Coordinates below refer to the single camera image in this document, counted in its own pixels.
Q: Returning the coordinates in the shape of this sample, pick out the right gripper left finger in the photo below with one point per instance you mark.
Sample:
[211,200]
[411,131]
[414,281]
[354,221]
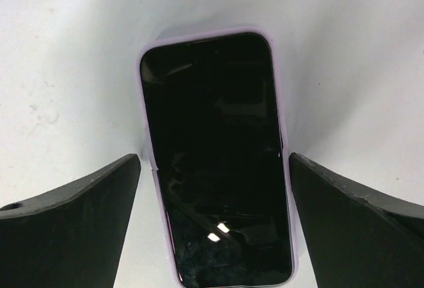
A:
[73,235]

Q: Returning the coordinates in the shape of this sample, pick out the black phone teal edge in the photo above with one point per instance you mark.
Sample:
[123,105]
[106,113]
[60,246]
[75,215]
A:
[215,155]

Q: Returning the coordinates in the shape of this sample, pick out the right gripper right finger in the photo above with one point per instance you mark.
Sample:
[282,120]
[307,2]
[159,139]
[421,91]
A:
[356,236]

